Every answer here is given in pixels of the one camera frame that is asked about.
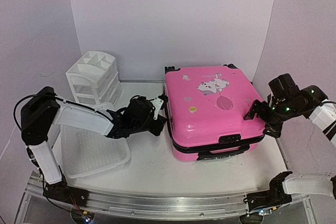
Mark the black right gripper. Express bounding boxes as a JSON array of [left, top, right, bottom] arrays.
[[244, 99, 300, 138]]

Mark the pink cartoon hard-shell suitcase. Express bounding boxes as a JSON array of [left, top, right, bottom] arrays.
[[164, 64, 265, 162]]

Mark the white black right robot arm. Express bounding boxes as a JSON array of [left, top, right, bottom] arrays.
[[244, 73, 335, 205]]

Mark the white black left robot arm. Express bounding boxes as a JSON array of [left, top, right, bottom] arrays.
[[13, 86, 169, 201]]

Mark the white plastic drawer organizer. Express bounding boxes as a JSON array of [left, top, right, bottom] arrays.
[[66, 51, 122, 105]]

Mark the white perforated plastic basket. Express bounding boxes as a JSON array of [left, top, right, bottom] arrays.
[[58, 103, 131, 179]]

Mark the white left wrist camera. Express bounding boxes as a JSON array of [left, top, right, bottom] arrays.
[[151, 94, 168, 120]]

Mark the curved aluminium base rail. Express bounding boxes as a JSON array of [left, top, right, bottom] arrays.
[[27, 175, 306, 220]]

